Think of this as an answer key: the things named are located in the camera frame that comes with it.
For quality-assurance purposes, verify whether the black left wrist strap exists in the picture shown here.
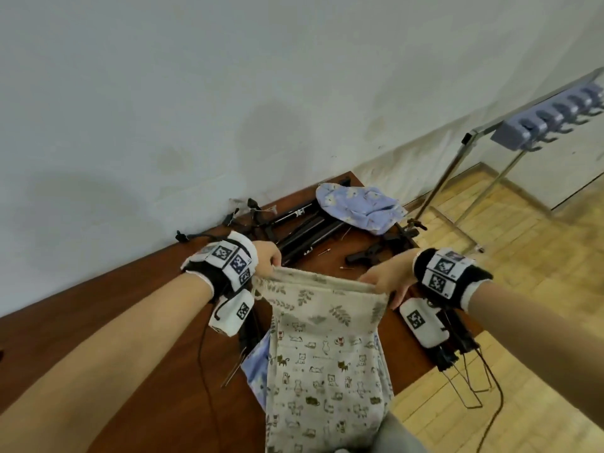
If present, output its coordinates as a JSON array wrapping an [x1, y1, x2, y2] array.
[[180, 230, 259, 303]]

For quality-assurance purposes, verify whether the person's right hand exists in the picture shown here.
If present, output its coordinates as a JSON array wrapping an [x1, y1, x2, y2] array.
[[357, 249, 422, 311]]

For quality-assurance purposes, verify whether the leaf print bag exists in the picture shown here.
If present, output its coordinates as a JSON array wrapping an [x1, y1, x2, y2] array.
[[251, 266, 395, 354]]

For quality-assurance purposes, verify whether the thin metal wire loop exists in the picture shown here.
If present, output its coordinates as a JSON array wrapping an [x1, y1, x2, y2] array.
[[443, 349, 494, 410]]

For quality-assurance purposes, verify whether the purple hook rail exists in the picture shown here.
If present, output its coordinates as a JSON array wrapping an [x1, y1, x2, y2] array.
[[490, 82, 604, 152]]

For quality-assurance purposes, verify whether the person's left hand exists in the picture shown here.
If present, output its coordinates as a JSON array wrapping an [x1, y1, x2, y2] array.
[[250, 240, 283, 281]]

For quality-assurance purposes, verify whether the person's right forearm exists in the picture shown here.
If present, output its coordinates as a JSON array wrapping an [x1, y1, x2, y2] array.
[[467, 280, 604, 432]]

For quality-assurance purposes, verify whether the metal clothes rack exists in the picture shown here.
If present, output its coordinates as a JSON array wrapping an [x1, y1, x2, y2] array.
[[410, 65, 604, 254]]

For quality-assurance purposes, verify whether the pile of black tripods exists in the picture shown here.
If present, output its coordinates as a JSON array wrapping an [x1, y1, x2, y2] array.
[[254, 198, 352, 267]]

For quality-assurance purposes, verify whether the black wrist strap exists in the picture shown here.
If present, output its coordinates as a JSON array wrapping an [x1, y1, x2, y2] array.
[[411, 247, 494, 311], [180, 230, 259, 303]]

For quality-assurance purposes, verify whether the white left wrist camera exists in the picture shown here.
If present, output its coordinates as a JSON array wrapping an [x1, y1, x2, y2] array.
[[208, 288, 255, 338]]

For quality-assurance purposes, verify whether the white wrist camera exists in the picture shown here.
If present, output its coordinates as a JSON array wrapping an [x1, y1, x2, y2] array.
[[208, 288, 255, 338], [400, 296, 452, 350]]

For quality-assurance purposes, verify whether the thin black right cable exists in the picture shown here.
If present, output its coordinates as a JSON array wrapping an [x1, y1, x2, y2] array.
[[471, 346, 506, 453]]

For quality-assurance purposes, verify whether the cat print fabric bag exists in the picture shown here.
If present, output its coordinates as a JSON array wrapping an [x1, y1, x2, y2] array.
[[264, 320, 395, 453]]

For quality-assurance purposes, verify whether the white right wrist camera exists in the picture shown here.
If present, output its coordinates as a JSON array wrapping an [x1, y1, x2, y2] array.
[[400, 296, 452, 350]]

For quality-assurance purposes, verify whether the black bracket arm with knob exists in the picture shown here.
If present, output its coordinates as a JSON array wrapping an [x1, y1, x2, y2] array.
[[344, 219, 480, 373]]

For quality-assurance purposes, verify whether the person's left forearm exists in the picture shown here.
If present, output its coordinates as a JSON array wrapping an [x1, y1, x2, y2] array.
[[0, 273, 213, 453]]

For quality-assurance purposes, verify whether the black right wrist strap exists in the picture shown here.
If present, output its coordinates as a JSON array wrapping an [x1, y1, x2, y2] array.
[[411, 247, 494, 311]]

